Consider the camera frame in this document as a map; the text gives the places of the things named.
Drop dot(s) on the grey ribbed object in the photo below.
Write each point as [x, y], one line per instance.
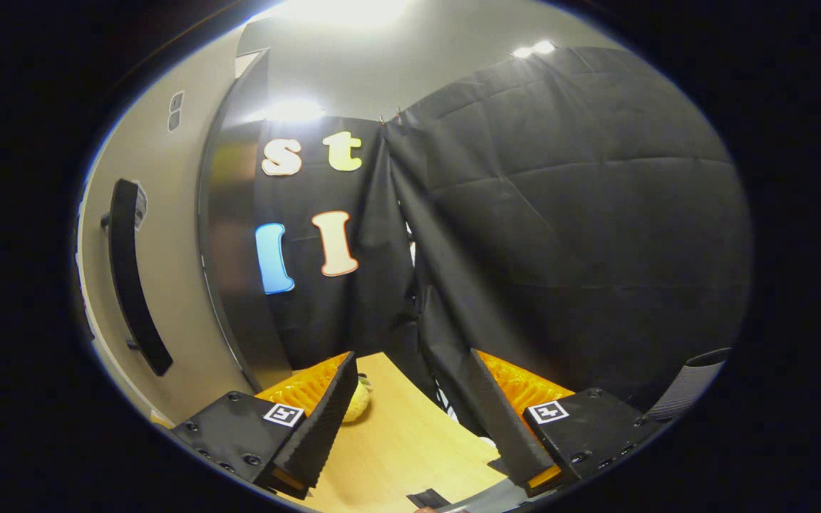
[688, 385]

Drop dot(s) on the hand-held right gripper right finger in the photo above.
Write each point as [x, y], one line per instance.
[499, 420]

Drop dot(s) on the white shoe cabinet door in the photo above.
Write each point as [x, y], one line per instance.
[175, 285]

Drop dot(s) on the black backdrop cloth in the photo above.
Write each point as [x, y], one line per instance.
[375, 313]
[581, 214]

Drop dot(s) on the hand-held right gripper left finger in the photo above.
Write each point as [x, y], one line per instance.
[325, 420]

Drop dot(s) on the ceiling light panel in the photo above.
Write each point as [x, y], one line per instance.
[533, 48]
[339, 11]

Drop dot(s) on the yellow soft object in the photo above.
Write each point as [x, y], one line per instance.
[358, 402]

